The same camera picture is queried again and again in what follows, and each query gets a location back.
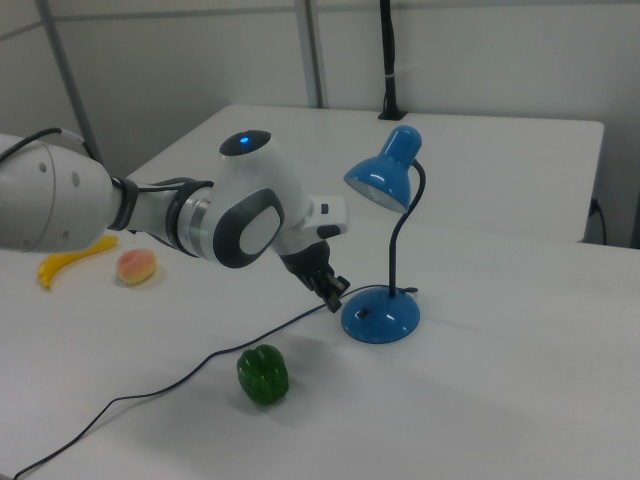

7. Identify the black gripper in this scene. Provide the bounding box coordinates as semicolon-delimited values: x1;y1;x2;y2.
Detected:
278;238;350;314

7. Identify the blue desk lamp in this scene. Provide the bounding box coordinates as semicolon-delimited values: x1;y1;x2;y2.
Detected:
340;124;430;346

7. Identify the green toy bell pepper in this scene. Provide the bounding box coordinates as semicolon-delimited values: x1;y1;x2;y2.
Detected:
235;343;290;407

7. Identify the white adjacent table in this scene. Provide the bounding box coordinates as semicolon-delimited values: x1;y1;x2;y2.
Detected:
124;103;605;246

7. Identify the toy peach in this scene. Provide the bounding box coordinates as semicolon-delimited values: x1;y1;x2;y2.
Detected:
115;248;159;287

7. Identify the yellow toy banana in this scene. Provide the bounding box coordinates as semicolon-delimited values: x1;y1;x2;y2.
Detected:
37;234;120;293

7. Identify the black lamp power cable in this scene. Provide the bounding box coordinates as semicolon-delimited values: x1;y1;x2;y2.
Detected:
12;284;421;480

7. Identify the grey partition frame post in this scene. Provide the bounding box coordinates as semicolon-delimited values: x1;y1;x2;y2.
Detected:
303;0;332;109
37;0;105;162

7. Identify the black clamped camera pole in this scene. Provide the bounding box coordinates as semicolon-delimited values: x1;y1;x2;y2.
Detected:
377;0;409;121

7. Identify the black wall cable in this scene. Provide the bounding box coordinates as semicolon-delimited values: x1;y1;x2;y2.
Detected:
589;197;609;246

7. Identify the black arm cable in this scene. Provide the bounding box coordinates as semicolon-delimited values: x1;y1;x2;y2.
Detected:
0;127;216;201

